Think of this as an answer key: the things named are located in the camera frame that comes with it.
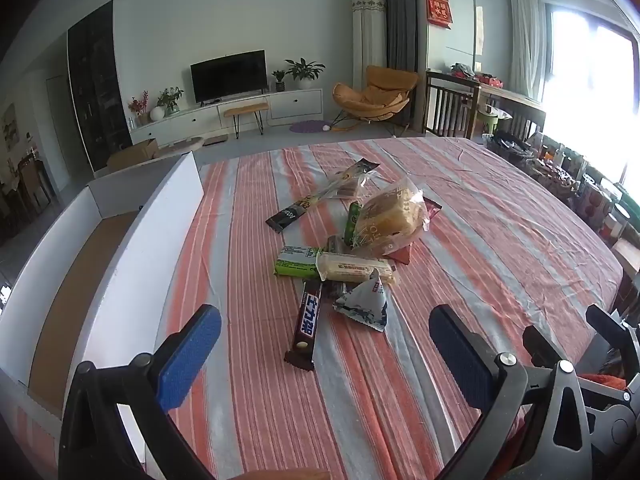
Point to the bread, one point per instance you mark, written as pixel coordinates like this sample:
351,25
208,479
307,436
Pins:
390,215

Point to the red flowers in vase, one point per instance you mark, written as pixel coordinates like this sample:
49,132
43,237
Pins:
140,107

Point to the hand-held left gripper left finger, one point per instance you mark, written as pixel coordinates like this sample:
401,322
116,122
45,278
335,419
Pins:
192,355

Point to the cream snack bar packet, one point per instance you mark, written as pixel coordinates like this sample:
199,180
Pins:
350,267

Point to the dining table and chairs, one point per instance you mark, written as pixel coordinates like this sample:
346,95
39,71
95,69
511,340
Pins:
25,185

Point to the grey floor mat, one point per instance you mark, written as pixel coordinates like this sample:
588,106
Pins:
215,140

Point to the white tower air conditioner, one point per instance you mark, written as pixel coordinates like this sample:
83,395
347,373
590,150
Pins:
369,45

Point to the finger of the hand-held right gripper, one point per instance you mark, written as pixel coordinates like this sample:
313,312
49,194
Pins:
542,342
605,321

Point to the dark small snack packet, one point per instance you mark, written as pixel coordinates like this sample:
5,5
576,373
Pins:
334,244

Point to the white curtain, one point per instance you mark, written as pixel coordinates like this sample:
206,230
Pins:
525,35

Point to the orange fuzzy cloth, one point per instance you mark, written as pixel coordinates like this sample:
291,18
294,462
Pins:
607,381

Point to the brown cardboard box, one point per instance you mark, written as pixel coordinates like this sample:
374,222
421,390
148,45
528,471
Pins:
135,152

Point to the large potted plant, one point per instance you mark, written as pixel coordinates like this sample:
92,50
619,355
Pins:
302,72

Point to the round white vase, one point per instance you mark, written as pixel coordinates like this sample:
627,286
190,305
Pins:
157,113

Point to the small potted plant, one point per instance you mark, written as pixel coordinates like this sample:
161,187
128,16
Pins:
279,80

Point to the green stick snack packet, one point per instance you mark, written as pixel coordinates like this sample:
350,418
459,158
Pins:
351,222

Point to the bright window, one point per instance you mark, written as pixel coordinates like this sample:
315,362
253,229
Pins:
590,85

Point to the row of jars and boxes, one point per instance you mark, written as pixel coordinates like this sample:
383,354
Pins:
565,170

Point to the framed wall picture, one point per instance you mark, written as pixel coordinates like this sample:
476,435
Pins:
8,125

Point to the brown chocolate bar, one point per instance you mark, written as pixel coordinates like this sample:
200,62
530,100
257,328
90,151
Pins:
305,325

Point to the black glass cabinet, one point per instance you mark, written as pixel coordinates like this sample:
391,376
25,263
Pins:
95,85

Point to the black television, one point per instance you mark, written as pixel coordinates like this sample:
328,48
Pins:
227,75

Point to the wooden railing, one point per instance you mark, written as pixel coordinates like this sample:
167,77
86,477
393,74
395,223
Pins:
450,105

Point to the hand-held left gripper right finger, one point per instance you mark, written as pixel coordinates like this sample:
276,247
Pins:
460,355

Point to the striped red grey tablecloth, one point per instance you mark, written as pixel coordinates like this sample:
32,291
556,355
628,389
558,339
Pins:
450,260

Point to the red snack packet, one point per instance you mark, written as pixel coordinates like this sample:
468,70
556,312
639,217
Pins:
433,210

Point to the white triangular snack packet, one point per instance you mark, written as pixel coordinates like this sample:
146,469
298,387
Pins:
365,305

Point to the clear brown snack packet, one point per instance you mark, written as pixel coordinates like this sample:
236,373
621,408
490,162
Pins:
350,191

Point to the purple floor mat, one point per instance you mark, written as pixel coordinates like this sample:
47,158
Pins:
307,126

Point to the grey curtain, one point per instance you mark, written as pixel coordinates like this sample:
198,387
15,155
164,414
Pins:
400,10

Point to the orange lounge chair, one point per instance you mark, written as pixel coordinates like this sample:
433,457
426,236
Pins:
380,95

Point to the white television cabinet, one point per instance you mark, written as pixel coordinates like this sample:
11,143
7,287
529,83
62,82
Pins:
295,105

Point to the wooden bench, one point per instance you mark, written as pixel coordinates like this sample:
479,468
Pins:
245,108

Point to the leafy plant in glass vase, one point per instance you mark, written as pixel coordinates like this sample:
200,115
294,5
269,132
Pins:
170,97

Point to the red wall hanging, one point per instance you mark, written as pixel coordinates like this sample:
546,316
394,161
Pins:
439,10

